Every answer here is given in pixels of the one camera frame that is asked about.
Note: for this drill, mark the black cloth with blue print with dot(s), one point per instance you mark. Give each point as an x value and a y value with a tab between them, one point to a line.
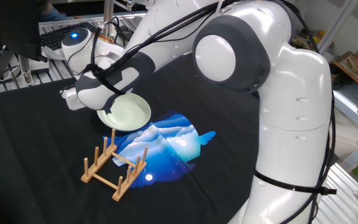
42	133

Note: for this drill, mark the black monitor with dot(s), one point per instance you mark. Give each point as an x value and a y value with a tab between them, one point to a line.
8	25

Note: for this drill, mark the wooden framed tray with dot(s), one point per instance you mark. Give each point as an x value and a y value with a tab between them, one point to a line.
356	70

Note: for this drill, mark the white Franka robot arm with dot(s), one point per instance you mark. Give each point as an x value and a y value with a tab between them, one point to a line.
291	124

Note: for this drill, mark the person in blue jeans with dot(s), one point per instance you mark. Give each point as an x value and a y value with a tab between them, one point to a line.
50	12

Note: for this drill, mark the black computer keyboard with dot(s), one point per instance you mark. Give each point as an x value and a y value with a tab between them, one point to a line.
54	36

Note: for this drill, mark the white paper sheet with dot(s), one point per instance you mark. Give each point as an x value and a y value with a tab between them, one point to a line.
53	53

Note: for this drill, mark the wooden peg dish rack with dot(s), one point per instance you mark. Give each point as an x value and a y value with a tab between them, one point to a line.
99	163

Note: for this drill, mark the grey metal shelf frame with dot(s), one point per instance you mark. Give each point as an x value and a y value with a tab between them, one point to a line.
353	115

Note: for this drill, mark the aluminium upright post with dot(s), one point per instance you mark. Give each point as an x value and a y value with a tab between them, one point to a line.
107	9

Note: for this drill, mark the aluminium bracket with white box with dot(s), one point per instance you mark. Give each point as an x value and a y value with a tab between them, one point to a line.
36	66

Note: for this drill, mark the pale green round plate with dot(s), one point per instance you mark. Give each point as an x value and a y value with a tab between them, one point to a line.
129	113

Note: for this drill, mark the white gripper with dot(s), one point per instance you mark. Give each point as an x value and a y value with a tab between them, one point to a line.
71	101

